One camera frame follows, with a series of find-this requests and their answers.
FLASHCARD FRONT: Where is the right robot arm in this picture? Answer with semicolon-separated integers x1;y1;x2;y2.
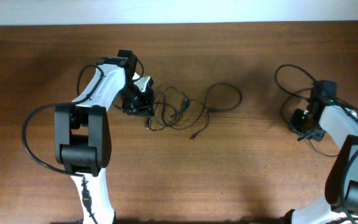
279;80;358;223

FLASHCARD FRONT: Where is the black USB cable thick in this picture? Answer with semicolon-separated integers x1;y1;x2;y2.
203;82;243;113

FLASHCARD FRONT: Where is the thin black micro-USB cable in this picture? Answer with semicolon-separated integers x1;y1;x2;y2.
279;88;358;158

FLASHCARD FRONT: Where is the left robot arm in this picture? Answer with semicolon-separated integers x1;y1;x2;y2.
54;50;154;223

